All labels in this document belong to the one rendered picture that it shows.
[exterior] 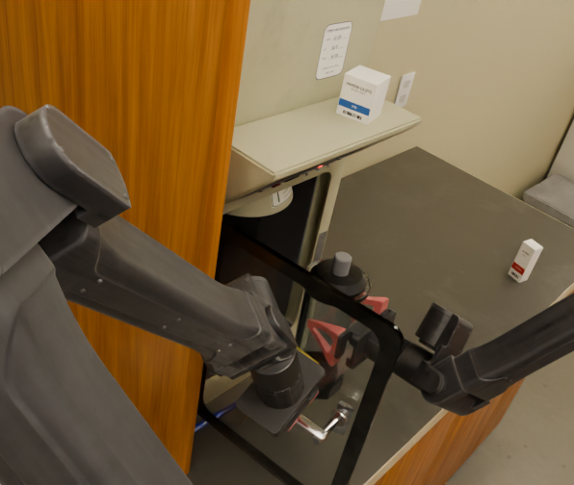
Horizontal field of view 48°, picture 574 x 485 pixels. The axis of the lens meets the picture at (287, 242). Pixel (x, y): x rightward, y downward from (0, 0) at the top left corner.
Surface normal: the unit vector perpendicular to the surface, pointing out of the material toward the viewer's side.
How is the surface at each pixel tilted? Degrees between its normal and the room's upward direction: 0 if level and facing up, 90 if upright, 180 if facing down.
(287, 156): 0
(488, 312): 0
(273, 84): 90
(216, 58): 90
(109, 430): 53
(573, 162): 90
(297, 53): 90
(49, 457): 71
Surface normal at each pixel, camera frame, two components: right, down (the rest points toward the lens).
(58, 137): 0.87, -0.48
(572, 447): 0.17, -0.80
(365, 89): -0.50, 0.44
